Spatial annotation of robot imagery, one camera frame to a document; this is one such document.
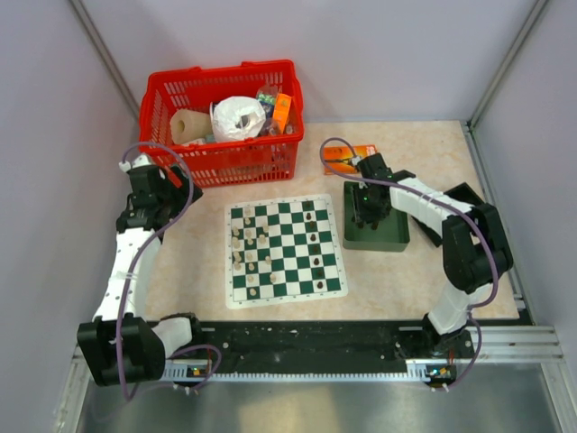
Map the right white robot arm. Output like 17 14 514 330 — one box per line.
352 153 513 357

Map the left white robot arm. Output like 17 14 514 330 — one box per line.
77 154 205 386

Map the green white chess mat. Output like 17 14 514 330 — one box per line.
224 194 349 309

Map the green piece tray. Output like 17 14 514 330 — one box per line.
343 181 410 253

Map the orange razor box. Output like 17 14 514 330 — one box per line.
323 144 377 174

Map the beige paper roll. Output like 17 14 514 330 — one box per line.
169 109 212 145

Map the black tray lid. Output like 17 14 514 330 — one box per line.
409 181 486 248

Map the white toilet paper roll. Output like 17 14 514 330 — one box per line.
209 97 266 143

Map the red plastic shopping basket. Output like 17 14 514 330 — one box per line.
139 60 305 188

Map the orange carton in basket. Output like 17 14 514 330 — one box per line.
272 93 292 134

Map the green snack packet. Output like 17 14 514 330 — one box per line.
256 84 279 117

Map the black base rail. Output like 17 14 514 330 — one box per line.
187 319 473 374

